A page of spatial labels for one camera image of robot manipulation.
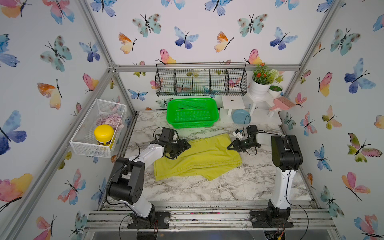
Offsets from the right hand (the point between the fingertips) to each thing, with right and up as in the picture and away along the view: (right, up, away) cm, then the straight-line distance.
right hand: (230, 147), depth 99 cm
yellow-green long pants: (-14, -5, -4) cm, 16 cm away
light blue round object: (+11, +22, +18) cm, 30 cm away
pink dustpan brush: (+38, +30, +5) cm, 49 cm away
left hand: (-27, +1, -8) cm, 28 cm away
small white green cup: (+31, +38, +2) cm, 49 cm away
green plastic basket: (-25, +25, +23) cm, 42 cm away
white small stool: (+2, +31, +8) cm, 32 cm away
